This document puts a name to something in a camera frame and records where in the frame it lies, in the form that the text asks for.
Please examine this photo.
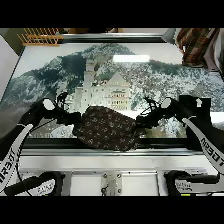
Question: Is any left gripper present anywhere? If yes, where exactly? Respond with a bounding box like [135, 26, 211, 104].
[57, 111, 83, 127]

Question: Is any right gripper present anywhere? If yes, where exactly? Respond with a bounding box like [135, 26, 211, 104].
[134, 111, 162, 130]

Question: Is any brown patterned garment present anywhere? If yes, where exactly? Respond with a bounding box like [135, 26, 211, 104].
[72, 105, 148, 153]

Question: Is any black garment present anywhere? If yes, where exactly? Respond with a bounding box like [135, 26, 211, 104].
[179, 94, 212, 152]

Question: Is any checked shirt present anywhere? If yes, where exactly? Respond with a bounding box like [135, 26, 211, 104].
[175, 27, 218, 68]

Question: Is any white garment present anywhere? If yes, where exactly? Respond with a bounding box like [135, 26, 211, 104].
[202, 27, 224, 82]

